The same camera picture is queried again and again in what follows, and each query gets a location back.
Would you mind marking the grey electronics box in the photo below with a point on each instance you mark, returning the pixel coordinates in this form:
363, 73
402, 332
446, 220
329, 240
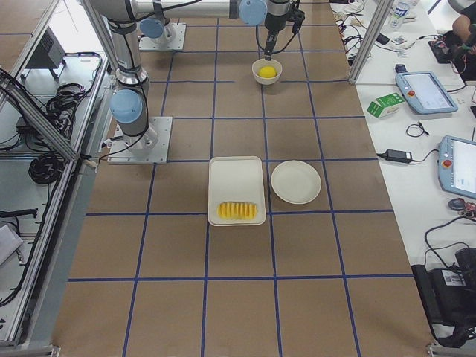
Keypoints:
48, 55

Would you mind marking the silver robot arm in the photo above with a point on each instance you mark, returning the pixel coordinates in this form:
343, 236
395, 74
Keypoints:
116, 23
156, 30

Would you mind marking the cream round plate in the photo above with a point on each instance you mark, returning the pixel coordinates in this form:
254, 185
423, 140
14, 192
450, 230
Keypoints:
296, 182

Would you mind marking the sliced yellow toy fruit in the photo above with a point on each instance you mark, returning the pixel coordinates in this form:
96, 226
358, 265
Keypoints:
237, 210

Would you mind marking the aluminium frame post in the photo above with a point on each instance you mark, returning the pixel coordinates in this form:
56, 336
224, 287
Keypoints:
376, 12

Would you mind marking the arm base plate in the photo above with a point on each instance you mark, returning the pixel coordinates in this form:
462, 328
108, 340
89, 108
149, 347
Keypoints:
152, 148
146, 44

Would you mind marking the green white carton box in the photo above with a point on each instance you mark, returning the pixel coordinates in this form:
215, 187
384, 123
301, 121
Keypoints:
385, 105

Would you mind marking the blue teach pendant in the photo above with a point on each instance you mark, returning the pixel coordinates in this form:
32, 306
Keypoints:
424, 93
456, 166

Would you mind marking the black power adapter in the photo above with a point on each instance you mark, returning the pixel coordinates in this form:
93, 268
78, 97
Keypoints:
398, 156

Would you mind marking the yellow lemon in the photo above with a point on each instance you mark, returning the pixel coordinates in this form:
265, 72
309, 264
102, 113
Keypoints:
267, 72

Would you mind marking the white bowl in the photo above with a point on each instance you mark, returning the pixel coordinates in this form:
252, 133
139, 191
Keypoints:
262, 62

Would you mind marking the black phone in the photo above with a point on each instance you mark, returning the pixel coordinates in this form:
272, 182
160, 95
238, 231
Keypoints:
382, 39

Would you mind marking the plastic water bottle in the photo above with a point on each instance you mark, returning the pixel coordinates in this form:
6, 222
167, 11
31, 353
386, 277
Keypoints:
398, 13

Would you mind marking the cream rectangular tray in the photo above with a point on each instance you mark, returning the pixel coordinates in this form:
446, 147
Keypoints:
236, 179

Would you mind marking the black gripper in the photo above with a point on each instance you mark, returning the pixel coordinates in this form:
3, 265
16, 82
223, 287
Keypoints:
275, 20

